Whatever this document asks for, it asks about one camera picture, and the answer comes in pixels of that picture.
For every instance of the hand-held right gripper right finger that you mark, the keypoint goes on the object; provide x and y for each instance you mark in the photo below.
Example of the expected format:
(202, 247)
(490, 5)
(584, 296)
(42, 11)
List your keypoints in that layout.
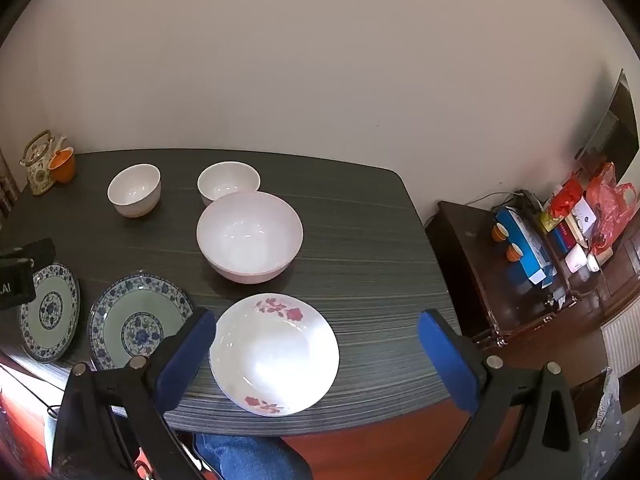
(447, 360)

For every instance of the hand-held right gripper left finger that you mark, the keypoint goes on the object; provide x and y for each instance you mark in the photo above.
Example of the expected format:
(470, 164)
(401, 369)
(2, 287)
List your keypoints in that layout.
(186, 360)

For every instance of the blue patterned plate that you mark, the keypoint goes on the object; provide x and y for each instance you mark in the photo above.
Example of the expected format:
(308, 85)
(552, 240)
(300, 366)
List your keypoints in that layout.
(125, 320)
(50, 310)

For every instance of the white bowl with red flowers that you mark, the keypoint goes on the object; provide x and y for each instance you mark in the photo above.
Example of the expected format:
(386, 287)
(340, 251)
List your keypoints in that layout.
(275, 355)

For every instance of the large pinkish white bowl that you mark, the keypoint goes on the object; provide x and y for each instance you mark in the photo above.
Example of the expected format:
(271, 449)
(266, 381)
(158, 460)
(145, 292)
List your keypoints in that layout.
(250, 235)

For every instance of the small white bowl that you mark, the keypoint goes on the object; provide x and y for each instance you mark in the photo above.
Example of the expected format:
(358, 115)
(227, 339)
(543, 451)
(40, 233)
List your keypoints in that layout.
(227, 180)
(134, 191)

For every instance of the tray with blue orange items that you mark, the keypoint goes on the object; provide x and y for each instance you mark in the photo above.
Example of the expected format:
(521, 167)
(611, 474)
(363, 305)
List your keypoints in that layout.
(470, 270)

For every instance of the person's leg in jeans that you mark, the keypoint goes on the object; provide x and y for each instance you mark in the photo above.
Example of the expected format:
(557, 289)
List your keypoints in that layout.
(250, 460)

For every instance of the small orange teacup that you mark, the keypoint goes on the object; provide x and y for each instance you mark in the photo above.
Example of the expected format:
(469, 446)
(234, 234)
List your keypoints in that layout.
(499, 233)
(513, 253)

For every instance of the orange cup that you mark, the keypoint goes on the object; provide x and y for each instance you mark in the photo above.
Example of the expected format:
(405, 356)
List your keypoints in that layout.
(64, 167)

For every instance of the blue cardboard box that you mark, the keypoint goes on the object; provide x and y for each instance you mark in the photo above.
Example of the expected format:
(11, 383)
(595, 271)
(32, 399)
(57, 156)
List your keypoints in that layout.
(532, 252)

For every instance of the white jar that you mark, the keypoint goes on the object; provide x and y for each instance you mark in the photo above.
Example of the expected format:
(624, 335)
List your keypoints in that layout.
(576, 259)

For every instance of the grey patterned bag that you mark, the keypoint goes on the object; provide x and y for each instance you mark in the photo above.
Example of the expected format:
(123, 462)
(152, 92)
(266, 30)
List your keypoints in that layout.
(605, 425)

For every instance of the stack of books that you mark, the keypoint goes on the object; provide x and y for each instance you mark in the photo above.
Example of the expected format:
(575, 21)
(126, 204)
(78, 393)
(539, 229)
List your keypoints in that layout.
(562, 234)

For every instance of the white radiator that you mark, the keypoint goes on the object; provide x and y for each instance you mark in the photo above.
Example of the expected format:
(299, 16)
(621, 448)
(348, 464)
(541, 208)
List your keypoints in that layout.
(622, 340)

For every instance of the white card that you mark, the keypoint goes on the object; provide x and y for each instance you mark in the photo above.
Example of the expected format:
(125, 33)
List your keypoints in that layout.
(585, 212)

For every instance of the small red plastic bag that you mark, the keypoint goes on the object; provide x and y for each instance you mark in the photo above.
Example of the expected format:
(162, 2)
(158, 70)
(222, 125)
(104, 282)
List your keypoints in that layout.
(565, 195)

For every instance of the large red plastic bag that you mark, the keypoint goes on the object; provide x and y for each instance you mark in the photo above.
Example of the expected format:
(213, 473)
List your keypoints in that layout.
(607, 210)

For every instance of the dark framed screen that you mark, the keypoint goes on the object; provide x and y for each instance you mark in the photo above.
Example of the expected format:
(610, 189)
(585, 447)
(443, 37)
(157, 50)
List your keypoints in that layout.
(620, 125)

